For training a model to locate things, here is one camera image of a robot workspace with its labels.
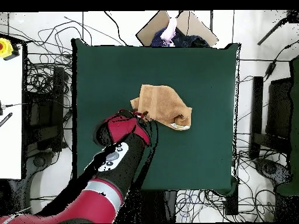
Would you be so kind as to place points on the tan terry towel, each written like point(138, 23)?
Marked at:
point(163, 102)

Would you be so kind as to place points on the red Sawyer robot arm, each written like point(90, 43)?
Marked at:
point(121, 128)

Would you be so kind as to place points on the black flat panel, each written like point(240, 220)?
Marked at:
point(279, 107)

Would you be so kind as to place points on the dark green table cloth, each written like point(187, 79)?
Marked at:
point(112, 70)

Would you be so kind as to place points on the blue dotted garment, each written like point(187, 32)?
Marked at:
point(157, 38)

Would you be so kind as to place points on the brown cardboard box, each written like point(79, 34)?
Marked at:
point(149, 30)

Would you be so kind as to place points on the dark navy garment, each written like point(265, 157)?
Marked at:
point(191, 41)

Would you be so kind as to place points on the pink garment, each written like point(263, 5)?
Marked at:
point(171, 29)

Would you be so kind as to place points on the black equipment rack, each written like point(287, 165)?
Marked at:
point(46, 105)

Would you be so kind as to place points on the grey wheeled stand base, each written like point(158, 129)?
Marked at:
point(271, 169)
point(39, 161)

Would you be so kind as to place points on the white desk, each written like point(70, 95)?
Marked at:
point(10, 116)

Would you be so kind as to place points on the black table leg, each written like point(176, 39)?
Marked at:
point(231, 203)

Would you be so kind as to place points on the black power adapter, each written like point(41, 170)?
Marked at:
point(270, 68)

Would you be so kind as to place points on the yellow emergency stop button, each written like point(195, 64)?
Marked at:
point(4, 47)

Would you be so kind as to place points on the black tripod leg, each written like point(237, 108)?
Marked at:
point(271, 31)

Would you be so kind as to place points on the green fabric sheet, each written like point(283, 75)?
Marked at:
point(294, 116)

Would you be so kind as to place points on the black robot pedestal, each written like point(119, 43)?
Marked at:
point(168, 205)

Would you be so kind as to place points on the black metal post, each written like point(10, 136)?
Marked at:
point(257, 105)

